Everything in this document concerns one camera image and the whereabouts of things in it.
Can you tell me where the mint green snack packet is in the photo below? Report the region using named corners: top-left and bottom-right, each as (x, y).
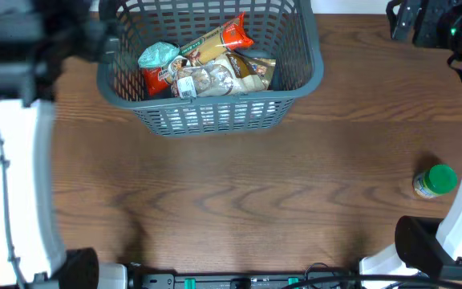
top-left (138, 42), bottom-right (180, 69)

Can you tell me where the gold foil herb snack bag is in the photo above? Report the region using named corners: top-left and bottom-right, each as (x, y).
top-left (241, 55), bottom-right (276, 90)

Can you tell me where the dried mushroom clear bag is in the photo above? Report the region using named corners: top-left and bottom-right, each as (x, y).
top-left (171, 52), bottom-right (266, 99)

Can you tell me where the red and gold pasta packet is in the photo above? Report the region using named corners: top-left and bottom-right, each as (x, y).
top-left (140, 11), bottom-right (255, 97)

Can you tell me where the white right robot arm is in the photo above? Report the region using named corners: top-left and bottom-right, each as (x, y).
top-left (356, 0), bottom-right (462, 288)

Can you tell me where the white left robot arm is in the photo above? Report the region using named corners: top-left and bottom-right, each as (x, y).
top-left (0, 0), bottom-right (128, 289)

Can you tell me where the green lid jar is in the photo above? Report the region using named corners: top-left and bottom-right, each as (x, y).
top-left (412, 164), bottom-right (458, 198)

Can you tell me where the grey plastic lattice basket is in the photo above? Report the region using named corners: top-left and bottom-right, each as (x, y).
top-left (97, 0), bottom-right (324, 136)

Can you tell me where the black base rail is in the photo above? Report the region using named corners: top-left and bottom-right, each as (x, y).
top-left (126, 263), bottom-right (351, 289)

